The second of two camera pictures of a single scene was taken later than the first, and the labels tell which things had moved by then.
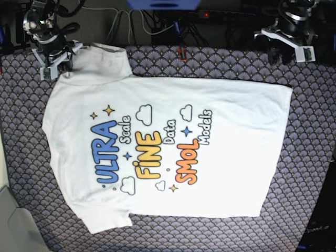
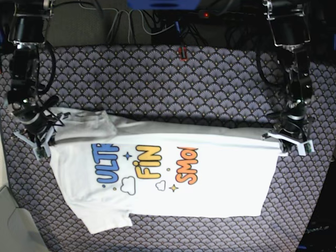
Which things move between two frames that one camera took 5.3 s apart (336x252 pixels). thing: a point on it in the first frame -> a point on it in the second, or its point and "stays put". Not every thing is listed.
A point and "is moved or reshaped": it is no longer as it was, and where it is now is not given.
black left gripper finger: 66,66 -> 51,140
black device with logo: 319,233 stays put
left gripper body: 58,48 -> 35,117
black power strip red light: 213,14 stays put
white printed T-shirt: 122,145 is moved or reshaped
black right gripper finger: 274,55 -> 286,145
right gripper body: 282,35 -> 292,122
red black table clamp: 182,53 stays put
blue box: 164,4 stays put
